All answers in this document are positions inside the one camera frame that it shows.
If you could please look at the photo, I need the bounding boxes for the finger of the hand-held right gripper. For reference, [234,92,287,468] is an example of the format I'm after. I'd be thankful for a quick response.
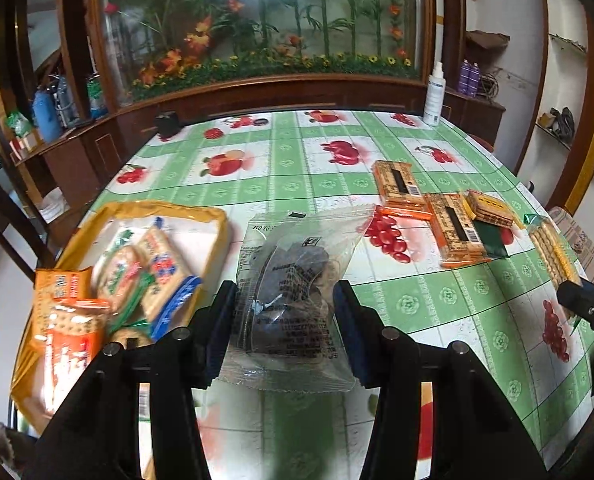
[557,280,594,346]

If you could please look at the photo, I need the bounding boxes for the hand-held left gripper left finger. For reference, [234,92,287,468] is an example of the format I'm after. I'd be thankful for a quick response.
[32,280,238,480]

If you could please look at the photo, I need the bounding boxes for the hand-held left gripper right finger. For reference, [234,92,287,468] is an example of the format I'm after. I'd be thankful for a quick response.
[333,280,548,480]

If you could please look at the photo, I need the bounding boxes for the yellow green label cracker packet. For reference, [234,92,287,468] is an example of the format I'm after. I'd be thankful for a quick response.
[524,214,584,321]

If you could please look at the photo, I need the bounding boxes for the blue-ended cracker packet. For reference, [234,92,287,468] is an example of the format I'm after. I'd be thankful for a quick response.
[137,216,204,342]

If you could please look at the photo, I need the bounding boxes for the round cracker packet black label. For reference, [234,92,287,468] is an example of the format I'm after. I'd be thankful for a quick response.
[108,326,154,348]

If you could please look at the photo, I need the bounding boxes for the clear bag of dark snacks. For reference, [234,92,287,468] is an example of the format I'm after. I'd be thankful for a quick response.
[221,209,375,395]

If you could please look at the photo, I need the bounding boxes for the dark green snack packet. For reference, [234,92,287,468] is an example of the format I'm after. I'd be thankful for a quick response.
[476,220,512,260]

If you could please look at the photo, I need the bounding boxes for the yellow cardboard tray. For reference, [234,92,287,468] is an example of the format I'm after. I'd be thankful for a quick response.
[10,200,230,436]

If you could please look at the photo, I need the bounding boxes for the round cracker packet green print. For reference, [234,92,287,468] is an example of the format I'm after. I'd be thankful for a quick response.
[91,227,150,313]

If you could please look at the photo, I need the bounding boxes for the square yellow label cracker packet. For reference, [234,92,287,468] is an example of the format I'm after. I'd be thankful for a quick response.
[464,189,515,227]

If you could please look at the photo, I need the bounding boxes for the orange cracker packet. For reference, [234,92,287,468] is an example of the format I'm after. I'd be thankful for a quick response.
[423,192,492,268]
[42,299,112,413]
[371,160,434,221]

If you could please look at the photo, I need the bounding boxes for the long yellow cracker packet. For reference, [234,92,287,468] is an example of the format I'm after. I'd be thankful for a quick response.
[34,266,94,306]

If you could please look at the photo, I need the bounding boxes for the dark shoes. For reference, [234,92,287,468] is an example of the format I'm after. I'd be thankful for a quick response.
[538,106,576,143]

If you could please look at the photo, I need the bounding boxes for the small black cup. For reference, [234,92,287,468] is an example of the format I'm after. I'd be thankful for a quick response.
[157,112,180,138]

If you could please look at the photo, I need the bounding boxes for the white spray bottle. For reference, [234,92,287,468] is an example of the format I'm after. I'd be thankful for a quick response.
[423,61,446,127]

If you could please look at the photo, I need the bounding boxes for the green label water bottle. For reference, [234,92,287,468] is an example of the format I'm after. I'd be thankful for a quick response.
[86,74,108,120]

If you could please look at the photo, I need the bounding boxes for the small cardboard box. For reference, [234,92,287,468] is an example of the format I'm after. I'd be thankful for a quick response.
[10,130,40,153]

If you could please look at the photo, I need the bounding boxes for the grey thermos flask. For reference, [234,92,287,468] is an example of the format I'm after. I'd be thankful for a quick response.
[54,75,80,128]

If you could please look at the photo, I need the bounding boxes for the blue thermos jug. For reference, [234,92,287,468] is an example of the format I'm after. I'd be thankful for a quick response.
[33,89,60,143]

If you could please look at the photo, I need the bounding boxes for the green snack bag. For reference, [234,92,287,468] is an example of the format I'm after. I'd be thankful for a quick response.
[6,110,30,137]

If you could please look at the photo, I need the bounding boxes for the rolled white yellow paper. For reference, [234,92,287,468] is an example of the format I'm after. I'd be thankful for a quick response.
[434,5,446,68]

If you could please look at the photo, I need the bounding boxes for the artificial flower glass display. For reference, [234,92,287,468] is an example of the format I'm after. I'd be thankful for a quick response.
[60,0,465,111]

